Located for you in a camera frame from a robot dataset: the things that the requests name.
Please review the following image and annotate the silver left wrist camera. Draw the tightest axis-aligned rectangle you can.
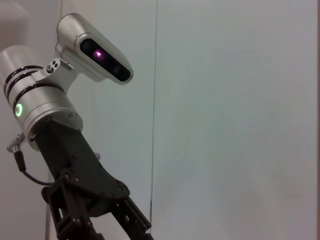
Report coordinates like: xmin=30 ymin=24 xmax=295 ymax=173
xmin=32 ymin=13 xmax=134 ymax=86

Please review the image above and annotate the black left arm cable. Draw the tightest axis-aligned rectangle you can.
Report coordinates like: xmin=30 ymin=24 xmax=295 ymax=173
xmin=6 ymin=133 xmax=53 ymax=187

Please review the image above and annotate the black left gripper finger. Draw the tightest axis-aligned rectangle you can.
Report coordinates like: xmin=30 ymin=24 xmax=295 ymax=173
xmin=109 ymin=195 xmax=155 ymax=240

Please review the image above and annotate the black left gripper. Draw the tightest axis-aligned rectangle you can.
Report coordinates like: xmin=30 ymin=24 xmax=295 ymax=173
xmin=33 ymin=119 xmax=131 ymax=240

